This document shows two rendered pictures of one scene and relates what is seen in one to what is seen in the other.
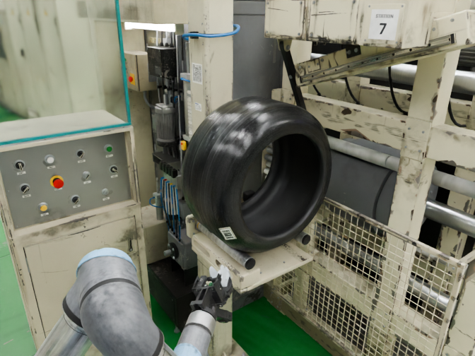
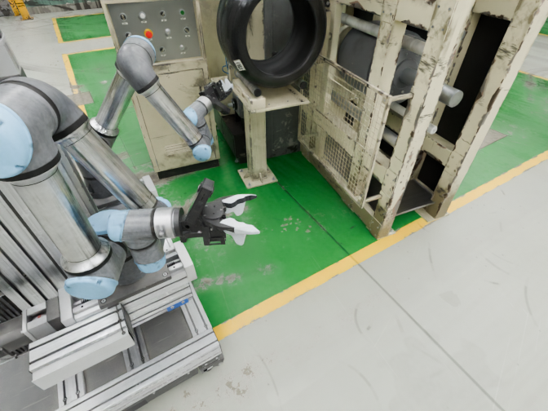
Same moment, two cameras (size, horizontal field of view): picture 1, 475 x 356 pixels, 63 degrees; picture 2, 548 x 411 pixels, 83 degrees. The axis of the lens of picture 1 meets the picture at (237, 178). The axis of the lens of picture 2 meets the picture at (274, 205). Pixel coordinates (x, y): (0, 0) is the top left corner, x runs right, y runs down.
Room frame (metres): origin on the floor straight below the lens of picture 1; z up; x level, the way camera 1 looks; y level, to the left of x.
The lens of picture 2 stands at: (-0.44, -0.53, 1.57)
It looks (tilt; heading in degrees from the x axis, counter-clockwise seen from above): 42 degrees down; 14
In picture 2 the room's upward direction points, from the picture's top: straight up
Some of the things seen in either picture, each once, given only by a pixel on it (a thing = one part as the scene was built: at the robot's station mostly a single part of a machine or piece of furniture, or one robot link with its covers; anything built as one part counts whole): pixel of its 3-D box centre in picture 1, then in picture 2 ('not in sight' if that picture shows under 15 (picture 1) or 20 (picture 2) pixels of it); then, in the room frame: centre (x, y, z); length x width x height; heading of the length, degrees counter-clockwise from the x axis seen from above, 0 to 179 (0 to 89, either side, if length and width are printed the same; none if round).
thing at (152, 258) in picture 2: not in sight; (148, 246); (0.00, -0.08, 0.94); 0.11 x 0.08 x 0.11; 19
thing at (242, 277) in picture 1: (223, 256); (248, 92); (1.30, 0.05, 0.84); 0.36 x 0.09 x 0.06; 36
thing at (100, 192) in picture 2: not in sight; (100, 178); (0.42, 0.45, 0.77); 0.15 x 0.15 x 0.10
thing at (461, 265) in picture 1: (341, 280); (331, 123); (1.39, -0.46, 0.65); 0.90 x 0.02 x 0.70; 36
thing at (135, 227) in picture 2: not in sight; (135, 225); (-0.01, -0.08, 1.04); 0.11 x 0.08 x 0.09; 109
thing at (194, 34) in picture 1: (210, 32); not in sight; (1.58, 0.11, 1.66); 0.19 x 0.19 x 0.06; 36
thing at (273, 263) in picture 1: (251, 252); (269, 95); (1.38, -0.06, 0.80); 0.37 x 0.36 x 0.02; 126
